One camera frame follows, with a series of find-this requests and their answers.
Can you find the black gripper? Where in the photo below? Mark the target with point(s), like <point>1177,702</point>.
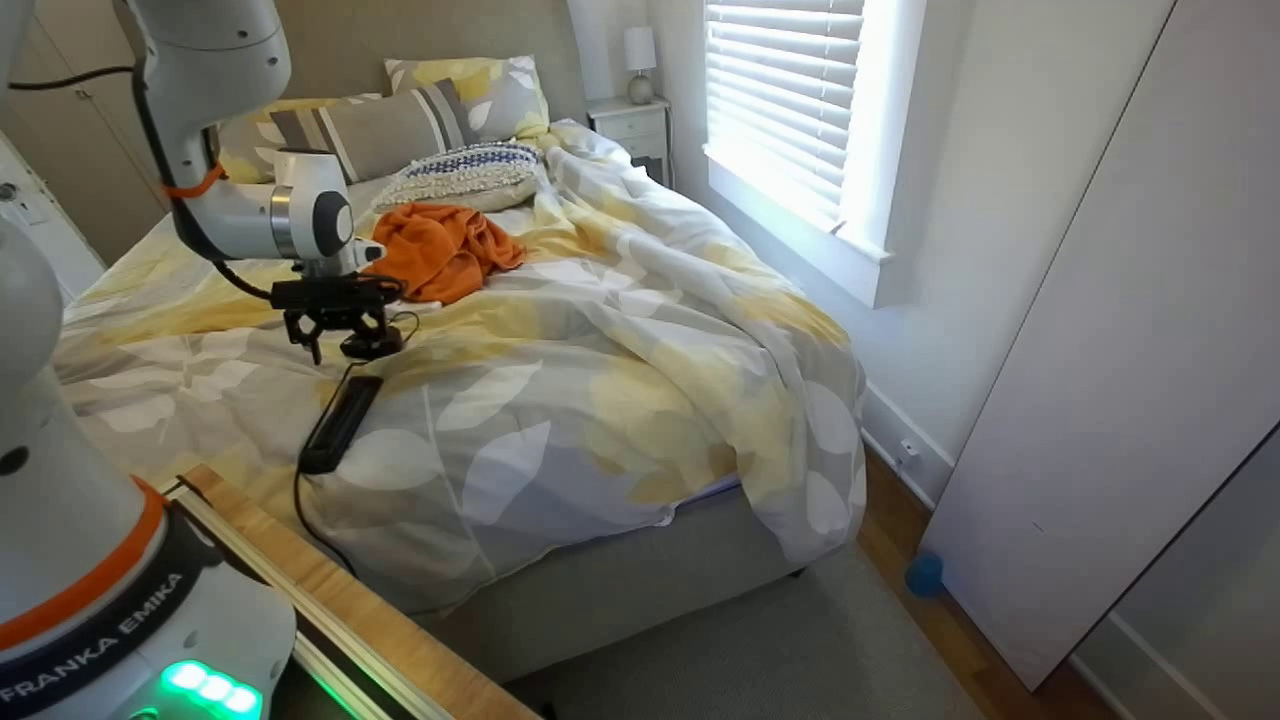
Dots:
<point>332,299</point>

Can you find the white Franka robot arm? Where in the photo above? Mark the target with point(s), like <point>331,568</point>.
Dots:
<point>80,535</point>

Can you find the grey bed base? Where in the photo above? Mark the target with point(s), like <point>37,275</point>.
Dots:
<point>627,587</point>

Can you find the black remote control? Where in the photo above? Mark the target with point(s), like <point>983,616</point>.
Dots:
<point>340,421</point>

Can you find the orange cloth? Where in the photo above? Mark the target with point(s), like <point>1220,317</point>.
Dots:
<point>446,252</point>

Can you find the blue white knit pillow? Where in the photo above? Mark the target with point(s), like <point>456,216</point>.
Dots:
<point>465,173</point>

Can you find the yellow grey floral duvet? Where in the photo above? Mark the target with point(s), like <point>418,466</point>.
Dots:
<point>603,384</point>

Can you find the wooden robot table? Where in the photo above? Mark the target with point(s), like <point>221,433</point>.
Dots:
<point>387,625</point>

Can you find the white nightstand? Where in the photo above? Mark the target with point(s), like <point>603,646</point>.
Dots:
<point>638,133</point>

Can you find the small white table lamp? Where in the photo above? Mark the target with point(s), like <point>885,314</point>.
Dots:
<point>642,59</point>

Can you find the white window blinds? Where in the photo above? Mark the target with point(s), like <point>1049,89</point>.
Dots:
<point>781,105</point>

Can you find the small blue ball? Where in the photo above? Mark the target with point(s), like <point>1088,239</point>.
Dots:
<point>924,573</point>

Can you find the white leaning board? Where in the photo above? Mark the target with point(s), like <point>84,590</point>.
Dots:
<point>1132,334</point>

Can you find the white window frame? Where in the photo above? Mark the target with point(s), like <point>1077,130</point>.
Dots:
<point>885,147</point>

